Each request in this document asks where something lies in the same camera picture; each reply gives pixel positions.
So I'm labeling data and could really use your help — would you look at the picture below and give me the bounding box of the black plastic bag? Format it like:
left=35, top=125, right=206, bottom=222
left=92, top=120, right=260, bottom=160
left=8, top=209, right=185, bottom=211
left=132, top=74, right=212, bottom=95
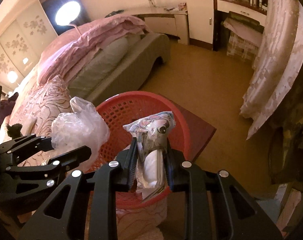
left=6, top=123, right=22, bottom=139

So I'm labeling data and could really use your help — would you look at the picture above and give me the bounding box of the clear plastic bag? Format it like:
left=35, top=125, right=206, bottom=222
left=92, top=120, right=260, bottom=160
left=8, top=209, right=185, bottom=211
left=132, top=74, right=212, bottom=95
left=49, top=96, right=110, bottom=172

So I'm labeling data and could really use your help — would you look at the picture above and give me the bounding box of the printed white snack package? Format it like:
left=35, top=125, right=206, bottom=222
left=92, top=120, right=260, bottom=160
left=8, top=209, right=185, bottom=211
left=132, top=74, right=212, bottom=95
left=123, top=111, right=176, bottom=201

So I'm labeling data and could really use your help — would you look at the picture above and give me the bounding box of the red plastic mesh trash basket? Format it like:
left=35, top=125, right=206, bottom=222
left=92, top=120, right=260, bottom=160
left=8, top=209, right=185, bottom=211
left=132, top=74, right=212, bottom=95
left=87, top=90, right=192, bottom=210

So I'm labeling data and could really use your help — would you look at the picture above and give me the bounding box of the purple garment on bed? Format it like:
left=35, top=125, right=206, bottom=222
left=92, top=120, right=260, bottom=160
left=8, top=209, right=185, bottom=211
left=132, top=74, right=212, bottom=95
left=0, top=92, right=19, bottom=126

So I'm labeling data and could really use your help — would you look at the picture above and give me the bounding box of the rose pattern bedspread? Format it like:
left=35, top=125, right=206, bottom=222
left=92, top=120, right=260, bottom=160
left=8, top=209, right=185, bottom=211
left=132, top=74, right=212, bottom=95
left=0, top=73, right=167, bottom=239

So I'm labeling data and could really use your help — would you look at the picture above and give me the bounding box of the white sliding door wardrobe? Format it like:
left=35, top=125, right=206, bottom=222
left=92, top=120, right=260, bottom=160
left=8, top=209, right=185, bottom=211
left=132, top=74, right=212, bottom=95
left=0, top=0, right=57, bottom=93

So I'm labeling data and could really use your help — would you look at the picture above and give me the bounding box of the dark red low stool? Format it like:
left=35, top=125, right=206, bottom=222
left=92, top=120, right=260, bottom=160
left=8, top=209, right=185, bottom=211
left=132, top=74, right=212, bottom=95
left=169, top=100, right=216, bottom=162

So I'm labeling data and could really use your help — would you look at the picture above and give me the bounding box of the folded pink quilt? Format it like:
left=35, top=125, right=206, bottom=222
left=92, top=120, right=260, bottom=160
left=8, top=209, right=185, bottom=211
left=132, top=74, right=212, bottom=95
left=37, top=14, right=151, bottom=86

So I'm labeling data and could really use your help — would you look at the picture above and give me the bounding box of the white low tv cabinet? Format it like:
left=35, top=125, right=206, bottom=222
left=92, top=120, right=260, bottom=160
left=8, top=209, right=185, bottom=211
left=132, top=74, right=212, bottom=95
left=106, top=6, right=190, bottom=46

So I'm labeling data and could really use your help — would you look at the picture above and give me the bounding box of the plaid covered dresser stool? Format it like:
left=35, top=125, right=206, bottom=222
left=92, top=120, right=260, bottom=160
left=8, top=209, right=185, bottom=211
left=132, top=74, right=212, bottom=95
left=222, top=12, right=264, bottom=63

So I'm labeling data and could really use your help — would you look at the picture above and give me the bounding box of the pink lace curtain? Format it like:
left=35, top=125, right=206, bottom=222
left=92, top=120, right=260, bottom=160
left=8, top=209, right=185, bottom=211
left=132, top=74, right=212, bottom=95
left=240, top=0, right=303, bottom=138

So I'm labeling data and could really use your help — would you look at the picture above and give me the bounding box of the white tall cabinet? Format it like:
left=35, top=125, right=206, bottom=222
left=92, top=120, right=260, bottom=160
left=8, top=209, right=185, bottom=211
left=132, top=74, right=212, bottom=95
left=186, top=0, right=214, bottom=50

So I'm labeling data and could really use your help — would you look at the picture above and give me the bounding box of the dresser with cosmetics shelf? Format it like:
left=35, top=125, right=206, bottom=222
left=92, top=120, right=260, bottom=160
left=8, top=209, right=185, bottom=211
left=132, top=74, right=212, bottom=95
left=213, top=0, right=268, bottom=51

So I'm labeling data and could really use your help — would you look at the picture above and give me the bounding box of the grey bed frame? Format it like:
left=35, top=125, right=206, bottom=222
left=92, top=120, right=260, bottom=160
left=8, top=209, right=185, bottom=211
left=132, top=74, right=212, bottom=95
left=68, top=33, right=170, bottom=106

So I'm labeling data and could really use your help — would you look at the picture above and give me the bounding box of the round ring lamp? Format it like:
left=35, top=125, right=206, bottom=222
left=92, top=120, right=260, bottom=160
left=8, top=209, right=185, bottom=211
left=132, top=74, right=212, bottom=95
left=55, top=1, right=81, bottom=26

